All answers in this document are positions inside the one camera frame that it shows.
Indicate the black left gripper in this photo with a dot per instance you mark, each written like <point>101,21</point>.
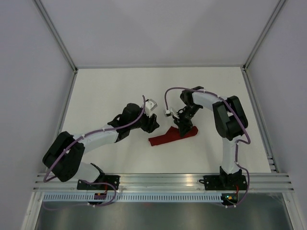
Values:
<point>151,124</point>

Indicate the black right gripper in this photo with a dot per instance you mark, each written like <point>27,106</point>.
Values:
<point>183,125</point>

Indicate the dark red cloth napkin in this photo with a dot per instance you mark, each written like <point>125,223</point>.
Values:
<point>172,135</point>

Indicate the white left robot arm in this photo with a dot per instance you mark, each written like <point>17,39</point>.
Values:
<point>64,157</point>

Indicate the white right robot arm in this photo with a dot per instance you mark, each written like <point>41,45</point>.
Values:
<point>230,123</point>

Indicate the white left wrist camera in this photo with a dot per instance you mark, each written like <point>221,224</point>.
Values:
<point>149,107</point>

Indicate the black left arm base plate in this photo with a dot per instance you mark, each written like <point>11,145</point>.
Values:
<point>105,182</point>

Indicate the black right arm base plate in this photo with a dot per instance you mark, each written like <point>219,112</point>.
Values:
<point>215,183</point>

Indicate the white slotted cable duct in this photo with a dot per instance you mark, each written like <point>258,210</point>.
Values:
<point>135,197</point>

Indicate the aluminium front rail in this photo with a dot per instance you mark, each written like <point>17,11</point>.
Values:
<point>170,182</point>

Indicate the aluminium right frame post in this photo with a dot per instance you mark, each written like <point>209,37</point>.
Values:
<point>269,24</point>

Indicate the aluminium frame post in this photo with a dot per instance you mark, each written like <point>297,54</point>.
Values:
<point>54,32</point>
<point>269,24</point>

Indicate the aluminium left frame post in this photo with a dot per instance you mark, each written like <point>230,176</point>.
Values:
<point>54,32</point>

